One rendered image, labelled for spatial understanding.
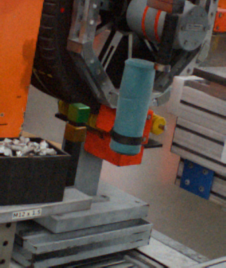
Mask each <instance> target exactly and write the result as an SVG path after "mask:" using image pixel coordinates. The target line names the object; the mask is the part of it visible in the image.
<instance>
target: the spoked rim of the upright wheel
mask: <svg viewBox="0 0 226 268"><path fill-rule="evenodd" d="M117 1H118V0H101V1H100V9H99V10H100V19H101V21H102V22H101V23H100V24H98V25H97V26H96V31H95V35H94V37H96V36H97V35H98V34H100V33H101V32H103V31H104V30H106V29H107V30H108V31H110V34H109V36H108V38H107V40H106V42H105V44H104V46H103V48H102V50H101V51H100V53H99V55H98V60H99V61H100V63H101V65H102V66H103V68H104V70H105V72H106V74H107V75H108V77H109V79H110V81H111V82H112V84H113V86H114V88H115V89H120V85H121V82H122V76H123V73H124V68H125V61H126V60H128V59H129V58H139V59H143V60H148V61H151V62H153V63H154V62H156V59H157V55H156V54H155V53H156V52H158V50H159V44H157V43H154V42H150V41H148V40H145V39H142V38H140V37H138V36H137V35H136V34H135V33H134V32H133V31H132V30H131V29H130V28H129V26H128V23H127V20H126V14H127V10H128V6H129V5H130V2H131V1H132V0H127V3H128V6H127V10H126V12H125V14H123V15H121V16H120V17H117V16H116V15H115V13H114V10H115V6H116V3H117ZM187 1H189V2H191V3H192V0H187ZM74 4H75V0H72V4H71V12H70V18H69V31H70V27H71V20H72V15H73V8H74ZM172 50H173V51H172V57H171V59H170V62H171V60H172V59H173V57H174V56H175V54H176V53H177V51H178V49H172Z"/></svg>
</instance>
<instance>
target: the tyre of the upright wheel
mask: <svg viewBox="0 0 226 268"><path fill-rule="evenodd" d="M71 4H72V0H44V2H43V6H42V14H41V18H40V26H39V30H38V39H37V43H36V51H35V55H34V63H33V68H32V76H31V80H30V84H31V85H32V86H34V87H35V88H37V89H38V90H39V91H41V92H43V93H45V94H47V95H50V96H53V97H55V96H56V97H55V98H57V97H58V99H60V100H62V101H64V102H66V103H69V104H70V103H82V104H84V105H87V106H89V107H90V111H89V112H90V113H91V114H95V115H98V113H99V110H100V107H101V103H99V102H98V101H97V99H96V98H95V97H94V96H93V93H92V92H91V90H90V88H89V85H88V84H87V82H86V80H85V79H84V77H83V75H82V74H81V72H80V70H79V69H78V67H77V65H76V64H75V62H74V60H73V58H72V57H71V56H69V52H68V51H67V43H68V42H67V38H68V37H69V18H70V12H71ZM34 71H35V72H36V74H37V75H38V78H39V79H40V80H41V82H42V83H43V84H44V86H45V87H46V89H47V90H48V91H49V92H50V93H52V94H53V95H51V94H50V93H49V92H48V91H47V90H46V89H45V88H44V86H43V85H42V84H41V83H40V81H39V80H38V79H37V77H36V75H35V74H34ZM54 95H55V96H54Z"/></svg>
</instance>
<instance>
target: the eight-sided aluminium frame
mask: <svg viewBox="0 0 226 268"><path fill-rule="evenodd" d="M100 1H101V0H75V4H74V8H73V15H72V20H71V27H70V31H69V37H68V38H67V42H68V43H67V51H68V52H69V56H71V57H72V58H73V60H74V62H75V64H76V65H77V67H78V69H79V70H80V72H81V74H82V75H83V77H84V79H85V80H86V82H87V84H88V85H89V88H90V90H91V92H92V93H93V96H94V97H95V98H96V99H97V101H98V102H99V103H102V104H104V105H107V106H108V107H111V108H117V103H118V95H119V92H120V90H119V89H115V88H114V86H113V84H112V82H111V81H110V79H109V77H108V75H107V74H106V72H105V70H104V68H103V66H102V65H101V63H100V61H99V60H98V58H97V56H96V54H95V52H94V51H93V48H92V46H93V39H94V35H95V31H96V24H97V20H98V13H99V9H100ZM218 2H219V0H196V2H195V5H197V6H200V7H202V8H204V10H205V11H206V13H207V15H208V18H209V28H208V32H207V34H206V37H205V39H204V41H203V42H202V44H201V45H200V46H199V47H198V48H196V49H195V50H192V51H185V50H183V51H181V53H179V55H178V56H177V57H176V59H175V60H174V61H173V62H172V63H171V64H170V65H171V69H170V72H163V73H162V74H161V75H160V76H159V78H158V79H157V80H156V81H155V82H154V84H153V90H152V95H151V101H150V104H149V106H157V107H159V106H160V105H165V104H166V103H167V102H168V101H169V100H170V95H171V92H172V85H173V82H174V77H175V76H190V75H191V74H192V72H193V68H194V67H198V66H199V64H200V63H202V62H203V61H204V59H205V58H206V57H207V56H208V53H209V50H210V48H211V47H210V43H211V34H212V30H213V24H214V21H215V16H216V12H217V6H218Z"/></svg>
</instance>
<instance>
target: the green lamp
mask: <svg viewBox="0 0 226 268"><path fill-rule="evenodd" d="M89 111H90V107H89V106H87V105H84V104H82V103H70V104H69V109H68V114H67V119H68V120H71V121H73V122H75V123H87V122H88V121H89Z"/></svg>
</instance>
